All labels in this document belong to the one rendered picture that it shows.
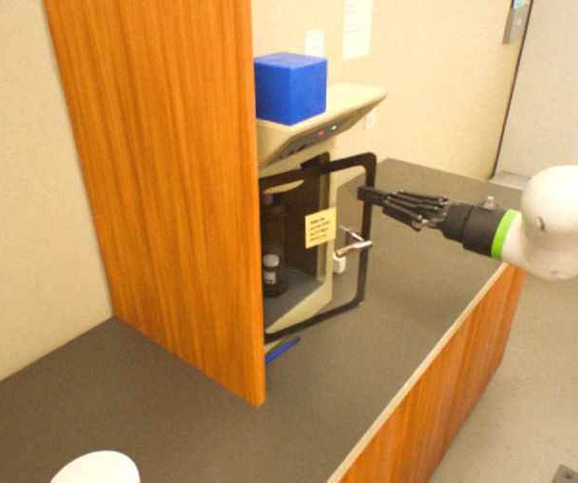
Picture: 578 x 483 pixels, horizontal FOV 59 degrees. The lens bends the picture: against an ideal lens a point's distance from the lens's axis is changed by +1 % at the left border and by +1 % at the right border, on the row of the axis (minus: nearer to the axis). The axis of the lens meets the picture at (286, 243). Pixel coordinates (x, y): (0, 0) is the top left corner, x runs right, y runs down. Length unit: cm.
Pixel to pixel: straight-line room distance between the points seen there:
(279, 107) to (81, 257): 68
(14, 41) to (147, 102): 31
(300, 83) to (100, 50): 37
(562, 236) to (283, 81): 47
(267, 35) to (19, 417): 88
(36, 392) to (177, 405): 31
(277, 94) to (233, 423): 64
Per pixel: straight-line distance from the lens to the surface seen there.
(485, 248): 96
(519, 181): 392
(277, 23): 94
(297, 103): 83
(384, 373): 118
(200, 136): 84
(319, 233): 107
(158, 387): 117
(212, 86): 79
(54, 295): 131
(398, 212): 100
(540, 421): 254
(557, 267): 92
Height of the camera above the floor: 176
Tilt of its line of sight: 30 degrees down
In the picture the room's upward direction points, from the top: straight up
